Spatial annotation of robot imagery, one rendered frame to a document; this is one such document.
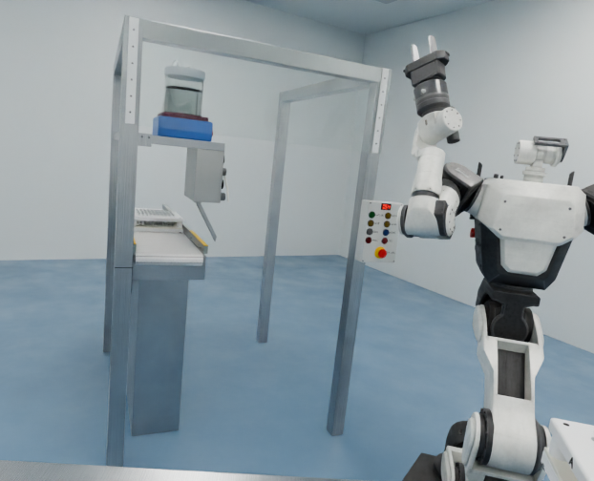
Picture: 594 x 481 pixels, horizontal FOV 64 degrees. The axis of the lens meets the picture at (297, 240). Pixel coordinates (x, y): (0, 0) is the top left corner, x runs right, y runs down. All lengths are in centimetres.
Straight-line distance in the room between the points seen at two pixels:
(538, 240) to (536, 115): 332
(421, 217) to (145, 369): 140
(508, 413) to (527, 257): 42
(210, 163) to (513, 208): 107
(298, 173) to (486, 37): 256
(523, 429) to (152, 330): 142
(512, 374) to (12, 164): 463
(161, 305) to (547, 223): 146
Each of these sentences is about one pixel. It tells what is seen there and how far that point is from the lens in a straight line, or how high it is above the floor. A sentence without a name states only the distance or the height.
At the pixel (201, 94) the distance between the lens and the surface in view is 178.
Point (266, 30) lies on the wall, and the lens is 593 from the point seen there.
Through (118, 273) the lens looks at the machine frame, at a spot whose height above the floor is 78.
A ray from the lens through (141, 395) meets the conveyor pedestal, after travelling 222.
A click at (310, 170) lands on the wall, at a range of 614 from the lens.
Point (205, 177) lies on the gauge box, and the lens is 185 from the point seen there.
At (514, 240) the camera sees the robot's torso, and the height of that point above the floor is 108.
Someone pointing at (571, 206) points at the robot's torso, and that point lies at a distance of 146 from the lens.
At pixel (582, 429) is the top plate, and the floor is 93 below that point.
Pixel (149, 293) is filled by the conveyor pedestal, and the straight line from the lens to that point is 205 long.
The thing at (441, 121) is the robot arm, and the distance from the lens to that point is 129.
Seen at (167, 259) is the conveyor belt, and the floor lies 81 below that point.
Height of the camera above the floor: 124
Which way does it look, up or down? 10 degrees down
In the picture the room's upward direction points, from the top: 6 degrees clockwise
